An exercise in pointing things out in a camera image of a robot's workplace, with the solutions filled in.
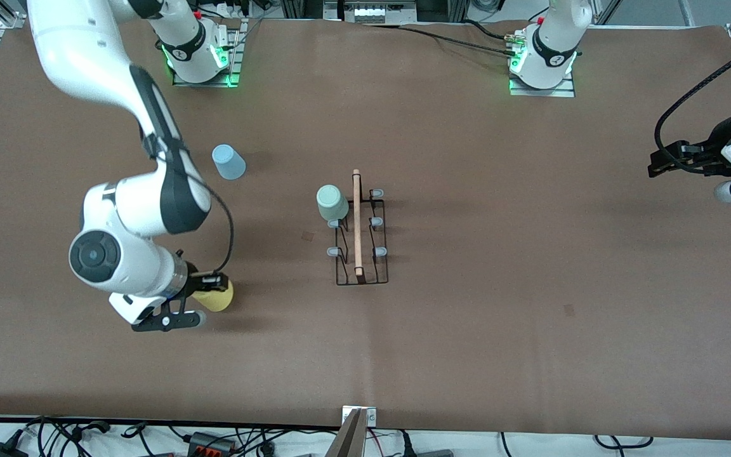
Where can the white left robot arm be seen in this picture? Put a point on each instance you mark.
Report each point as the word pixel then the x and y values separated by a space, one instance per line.
pixel 553 51

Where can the blue plastic cup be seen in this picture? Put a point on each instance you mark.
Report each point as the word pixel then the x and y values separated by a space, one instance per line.
pixel 229 162

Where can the green plastic cup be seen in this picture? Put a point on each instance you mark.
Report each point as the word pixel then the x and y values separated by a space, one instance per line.
pixel 332 203

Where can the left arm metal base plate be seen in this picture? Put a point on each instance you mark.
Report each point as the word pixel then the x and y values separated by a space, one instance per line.
pixel 543 92

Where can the yellow plastic cup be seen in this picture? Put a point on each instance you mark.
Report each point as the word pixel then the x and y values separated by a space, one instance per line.
pixel 219 301

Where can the black orange connector box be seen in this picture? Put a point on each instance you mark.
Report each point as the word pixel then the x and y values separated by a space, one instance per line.
pixel 211 443

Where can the silver camera mount bracket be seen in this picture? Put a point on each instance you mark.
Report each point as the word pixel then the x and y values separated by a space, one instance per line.
pixel 356 431

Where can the brown table mat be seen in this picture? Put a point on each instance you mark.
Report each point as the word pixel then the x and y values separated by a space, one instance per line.
pixel 530 285

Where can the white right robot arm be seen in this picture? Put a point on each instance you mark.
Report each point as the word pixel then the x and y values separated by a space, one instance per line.
pixel 86 51

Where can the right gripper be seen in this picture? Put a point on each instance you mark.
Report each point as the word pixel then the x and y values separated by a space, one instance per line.
pixel 191 280

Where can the black power adapter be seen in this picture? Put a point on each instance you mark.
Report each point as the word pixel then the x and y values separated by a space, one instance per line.
pixel 0 450

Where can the black plug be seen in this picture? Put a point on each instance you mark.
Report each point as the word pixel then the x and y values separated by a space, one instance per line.
pixel 91 426

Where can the grey electrical box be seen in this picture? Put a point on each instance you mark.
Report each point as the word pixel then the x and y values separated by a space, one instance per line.
pixel 368 9

